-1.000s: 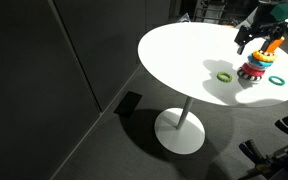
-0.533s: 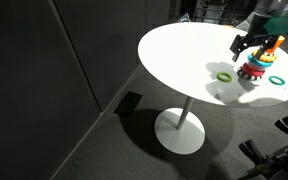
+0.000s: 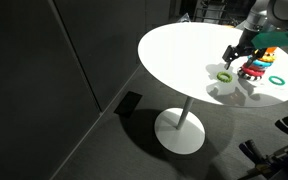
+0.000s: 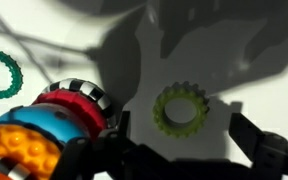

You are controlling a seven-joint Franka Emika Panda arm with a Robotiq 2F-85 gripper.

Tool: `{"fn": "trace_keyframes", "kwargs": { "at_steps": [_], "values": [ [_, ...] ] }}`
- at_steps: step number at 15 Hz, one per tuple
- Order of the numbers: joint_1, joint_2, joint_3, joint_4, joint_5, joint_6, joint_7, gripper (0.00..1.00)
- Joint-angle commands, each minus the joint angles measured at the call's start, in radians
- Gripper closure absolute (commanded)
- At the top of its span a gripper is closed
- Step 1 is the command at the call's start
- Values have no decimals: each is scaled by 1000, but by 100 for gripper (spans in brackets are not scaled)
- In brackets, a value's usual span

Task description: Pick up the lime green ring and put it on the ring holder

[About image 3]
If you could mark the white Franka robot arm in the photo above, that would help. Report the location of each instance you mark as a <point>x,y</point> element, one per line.
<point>277,10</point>

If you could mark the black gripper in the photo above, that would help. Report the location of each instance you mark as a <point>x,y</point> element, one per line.
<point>245,46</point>

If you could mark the black flat floor panel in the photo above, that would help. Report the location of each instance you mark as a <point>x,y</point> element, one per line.
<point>128,104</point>

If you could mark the white table pedestal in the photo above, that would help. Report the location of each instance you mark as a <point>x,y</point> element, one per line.
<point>180,133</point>

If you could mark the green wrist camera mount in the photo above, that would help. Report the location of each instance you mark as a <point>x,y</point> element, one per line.
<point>277,38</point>

